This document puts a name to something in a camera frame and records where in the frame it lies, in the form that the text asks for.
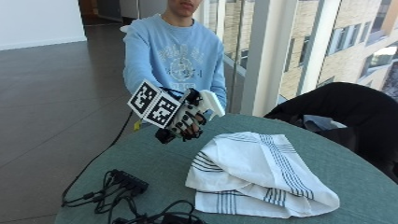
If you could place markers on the white cube of black markers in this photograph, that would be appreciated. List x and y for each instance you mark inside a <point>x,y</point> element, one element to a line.
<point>155,104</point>

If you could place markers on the white striped kitchen towel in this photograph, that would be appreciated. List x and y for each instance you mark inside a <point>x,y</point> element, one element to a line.
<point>258,174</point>

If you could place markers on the the person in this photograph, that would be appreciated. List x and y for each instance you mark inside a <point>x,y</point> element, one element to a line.
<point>174,53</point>

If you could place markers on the wide white window pillar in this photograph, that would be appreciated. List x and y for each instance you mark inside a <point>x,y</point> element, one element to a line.
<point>266,59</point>

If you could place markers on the black power adapter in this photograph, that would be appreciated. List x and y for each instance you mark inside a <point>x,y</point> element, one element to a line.
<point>180,219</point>

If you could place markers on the pale blue cloth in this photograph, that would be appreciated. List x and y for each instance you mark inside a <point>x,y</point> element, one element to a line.
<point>322,123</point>

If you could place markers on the beige building outside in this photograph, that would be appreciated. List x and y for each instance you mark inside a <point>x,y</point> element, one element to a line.
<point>352,34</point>

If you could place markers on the black glove palm camera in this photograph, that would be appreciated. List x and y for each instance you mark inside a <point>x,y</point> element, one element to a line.
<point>166,136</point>

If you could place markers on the white glove camera mount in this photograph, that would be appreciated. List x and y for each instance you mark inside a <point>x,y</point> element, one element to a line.
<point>212,102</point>

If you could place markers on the slim white window frame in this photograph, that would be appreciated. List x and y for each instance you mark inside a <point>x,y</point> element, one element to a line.
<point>319,43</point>

